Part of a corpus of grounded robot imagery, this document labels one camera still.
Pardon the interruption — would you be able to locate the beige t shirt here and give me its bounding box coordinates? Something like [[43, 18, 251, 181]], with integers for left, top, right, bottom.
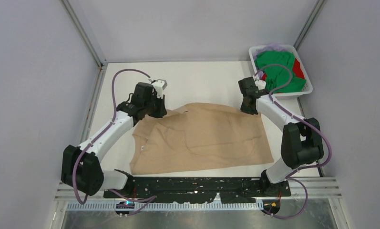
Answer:
[[130, 103, 274, 175]]

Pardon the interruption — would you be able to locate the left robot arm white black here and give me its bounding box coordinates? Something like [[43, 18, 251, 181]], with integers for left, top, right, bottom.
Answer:
[[61, 79, 167, 198]]

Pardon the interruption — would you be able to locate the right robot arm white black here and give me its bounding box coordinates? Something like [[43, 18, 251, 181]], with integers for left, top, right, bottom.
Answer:
[[238, 77, 324, 196]]

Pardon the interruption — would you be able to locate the green t shirt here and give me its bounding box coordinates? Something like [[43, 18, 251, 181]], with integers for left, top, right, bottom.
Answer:
[[255, 51, 306, 93]]

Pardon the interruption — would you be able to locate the white plastic basket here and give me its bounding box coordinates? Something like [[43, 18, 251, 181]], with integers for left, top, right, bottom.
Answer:
[[249, 44, 313, 99]]

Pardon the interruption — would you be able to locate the lavender t shirt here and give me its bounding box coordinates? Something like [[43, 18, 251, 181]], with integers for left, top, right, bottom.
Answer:
[[253, 43, 287, 81]]

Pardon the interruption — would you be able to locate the red t shirt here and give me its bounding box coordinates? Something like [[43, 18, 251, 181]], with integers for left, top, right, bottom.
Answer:
[[258, 58, 305, 81]]

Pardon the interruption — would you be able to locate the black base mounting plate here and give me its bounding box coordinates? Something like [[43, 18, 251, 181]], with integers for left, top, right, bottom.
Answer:
[[103, 177, 291, 204]]

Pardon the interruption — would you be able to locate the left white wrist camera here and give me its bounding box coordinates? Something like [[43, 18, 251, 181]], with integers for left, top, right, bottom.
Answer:
[[150, 79, 167, 99]]

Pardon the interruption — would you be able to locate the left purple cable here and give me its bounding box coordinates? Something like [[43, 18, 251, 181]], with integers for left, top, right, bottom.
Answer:
[[72, 69, 157, 216]]

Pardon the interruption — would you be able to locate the white slotted cable duct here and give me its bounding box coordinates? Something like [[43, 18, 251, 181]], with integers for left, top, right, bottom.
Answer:
[[66, 200, 263, 211]]

